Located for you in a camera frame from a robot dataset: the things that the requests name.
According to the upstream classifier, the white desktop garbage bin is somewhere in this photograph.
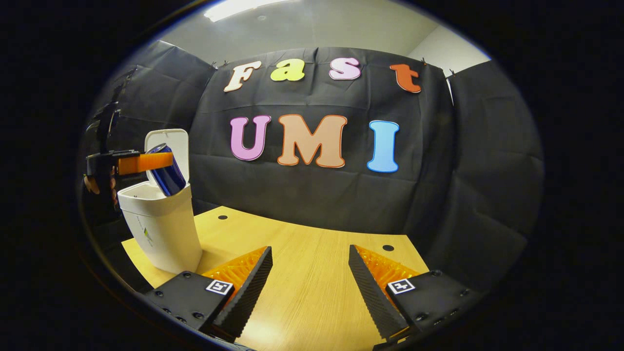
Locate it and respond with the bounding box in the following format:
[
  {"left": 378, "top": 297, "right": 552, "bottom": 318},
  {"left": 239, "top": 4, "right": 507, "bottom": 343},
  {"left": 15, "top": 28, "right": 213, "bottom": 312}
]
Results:
[{"left": 117, "top": 128, "right": 203, "bottom": 274}]

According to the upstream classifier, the ceiling light panel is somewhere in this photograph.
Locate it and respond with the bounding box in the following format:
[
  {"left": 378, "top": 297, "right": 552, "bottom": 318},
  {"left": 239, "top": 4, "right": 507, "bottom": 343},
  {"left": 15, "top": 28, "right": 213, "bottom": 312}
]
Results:
[{"left": 203, "top": 0, "right": 298, "bottom": 23}]

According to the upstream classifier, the blue pop can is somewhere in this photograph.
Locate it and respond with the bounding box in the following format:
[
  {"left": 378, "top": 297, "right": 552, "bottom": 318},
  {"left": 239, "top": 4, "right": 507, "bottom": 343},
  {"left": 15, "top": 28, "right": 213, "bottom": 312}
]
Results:
[{"left": 145, "top": 143, "right": 187, "bottom": 197}]

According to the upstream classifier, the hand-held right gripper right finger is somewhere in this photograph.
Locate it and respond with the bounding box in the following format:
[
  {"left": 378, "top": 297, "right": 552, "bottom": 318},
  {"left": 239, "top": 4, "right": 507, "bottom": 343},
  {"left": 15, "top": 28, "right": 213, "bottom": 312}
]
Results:
[{"left": 348, "top": 244, "right": 482, "bottom": 342}]

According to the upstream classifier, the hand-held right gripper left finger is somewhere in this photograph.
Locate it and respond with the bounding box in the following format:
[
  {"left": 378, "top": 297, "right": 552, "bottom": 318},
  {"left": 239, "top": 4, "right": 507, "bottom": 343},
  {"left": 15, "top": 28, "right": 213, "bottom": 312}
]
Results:
[{"left": 143, "top": 246, "right": 274, "bottom": 342}]

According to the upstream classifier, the wooden desktop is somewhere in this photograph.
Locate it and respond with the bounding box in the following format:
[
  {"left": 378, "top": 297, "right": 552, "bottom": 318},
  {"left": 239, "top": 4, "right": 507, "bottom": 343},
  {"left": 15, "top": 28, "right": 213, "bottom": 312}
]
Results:
[{"left": 120, "top": 205, "right": 430, "bottom": 351}]

